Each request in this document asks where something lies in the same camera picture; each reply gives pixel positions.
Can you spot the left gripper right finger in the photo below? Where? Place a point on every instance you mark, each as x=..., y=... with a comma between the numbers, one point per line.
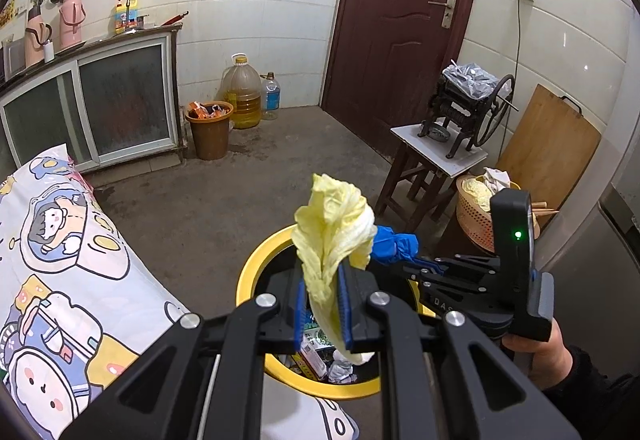
x=440, y=378

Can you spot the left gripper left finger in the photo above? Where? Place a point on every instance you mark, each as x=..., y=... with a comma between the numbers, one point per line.
x=203, y=378

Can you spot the blue cloth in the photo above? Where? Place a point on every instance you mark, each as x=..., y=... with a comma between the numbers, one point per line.
x=390, y=247

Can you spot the yellow cabbage leaf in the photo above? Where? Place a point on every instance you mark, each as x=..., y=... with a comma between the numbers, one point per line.
x=337, y=224

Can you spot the glass door kitchen cabinet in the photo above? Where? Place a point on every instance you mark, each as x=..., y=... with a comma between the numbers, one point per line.
x=109, y=102

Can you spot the right hand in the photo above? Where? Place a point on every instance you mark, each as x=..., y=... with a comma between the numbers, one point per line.
x=551, y=361

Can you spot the orange woven basket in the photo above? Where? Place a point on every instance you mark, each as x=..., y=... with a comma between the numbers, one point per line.
x=473, y=212

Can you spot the wooden stool white top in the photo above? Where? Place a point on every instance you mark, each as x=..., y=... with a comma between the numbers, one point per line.
x=423, y=163

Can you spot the cartoon printed tablecloth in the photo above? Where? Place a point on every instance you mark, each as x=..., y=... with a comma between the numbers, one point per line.
x=78, y=307

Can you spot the wooden cutting board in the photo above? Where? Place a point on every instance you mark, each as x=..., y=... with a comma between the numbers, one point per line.
x=549, y=150

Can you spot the black hand crank machine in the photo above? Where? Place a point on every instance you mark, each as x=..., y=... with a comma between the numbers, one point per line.
x=468, y=105

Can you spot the brown plastic waste bucket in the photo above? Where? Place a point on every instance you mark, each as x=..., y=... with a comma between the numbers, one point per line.
x=210, y=127

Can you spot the small clear water bottle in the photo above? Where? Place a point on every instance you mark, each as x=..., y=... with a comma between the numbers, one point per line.
x=271, y=93

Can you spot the large cooking oil jug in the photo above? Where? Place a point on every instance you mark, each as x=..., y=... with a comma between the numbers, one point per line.
x=241, y=86

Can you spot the dark red wooden door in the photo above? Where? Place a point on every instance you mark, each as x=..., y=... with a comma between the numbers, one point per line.
x=386, y=57

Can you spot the colourful detergent bottles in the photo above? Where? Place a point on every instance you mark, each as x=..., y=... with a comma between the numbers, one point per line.
x=125, y=15

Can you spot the pink thermos left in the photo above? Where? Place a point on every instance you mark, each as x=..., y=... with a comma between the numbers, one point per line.
x=37, y=34

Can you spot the pink thermos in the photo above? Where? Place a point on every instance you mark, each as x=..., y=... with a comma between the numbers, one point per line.
x=72, y=15
x=37, y=34

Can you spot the pink thermos right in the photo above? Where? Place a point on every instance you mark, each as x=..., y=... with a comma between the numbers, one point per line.
x=72, y=15

